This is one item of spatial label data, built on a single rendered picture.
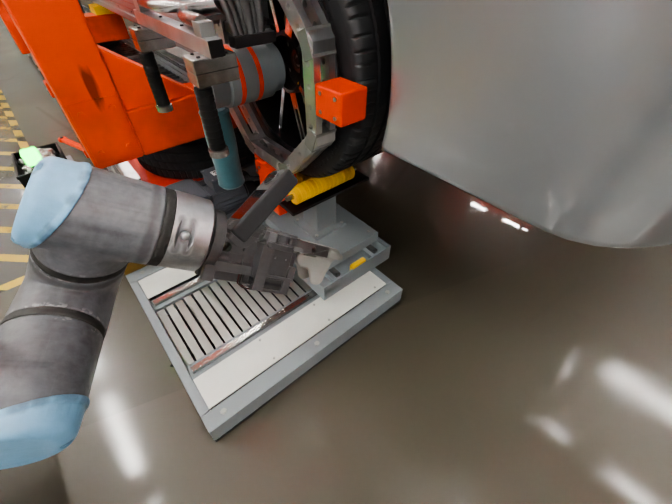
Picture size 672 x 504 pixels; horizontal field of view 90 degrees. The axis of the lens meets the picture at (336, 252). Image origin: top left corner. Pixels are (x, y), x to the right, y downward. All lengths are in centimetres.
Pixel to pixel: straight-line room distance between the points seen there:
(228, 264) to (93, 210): 15
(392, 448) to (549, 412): 53
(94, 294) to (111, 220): 11
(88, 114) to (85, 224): 101
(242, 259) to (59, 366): 21
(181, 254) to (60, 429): 18
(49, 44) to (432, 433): 157
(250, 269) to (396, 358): 92
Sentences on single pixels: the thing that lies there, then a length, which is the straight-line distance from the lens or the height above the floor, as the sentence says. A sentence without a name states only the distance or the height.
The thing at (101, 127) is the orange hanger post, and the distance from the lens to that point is 140.
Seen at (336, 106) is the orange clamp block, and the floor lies 86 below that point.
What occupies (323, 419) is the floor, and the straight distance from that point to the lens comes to 120.
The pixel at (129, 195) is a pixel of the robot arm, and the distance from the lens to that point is 39.
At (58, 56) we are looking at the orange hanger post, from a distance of 135.
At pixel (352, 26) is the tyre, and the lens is 82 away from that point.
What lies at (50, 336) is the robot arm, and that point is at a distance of 42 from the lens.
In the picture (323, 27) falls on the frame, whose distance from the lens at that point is 82.
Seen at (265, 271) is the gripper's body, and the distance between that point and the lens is 44.
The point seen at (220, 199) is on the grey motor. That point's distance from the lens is 143.
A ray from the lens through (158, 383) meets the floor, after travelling 138.
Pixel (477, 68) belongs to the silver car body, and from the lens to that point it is 66.
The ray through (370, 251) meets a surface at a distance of 139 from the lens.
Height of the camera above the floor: 113
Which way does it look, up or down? 44 degrees down
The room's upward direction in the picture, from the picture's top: straight up
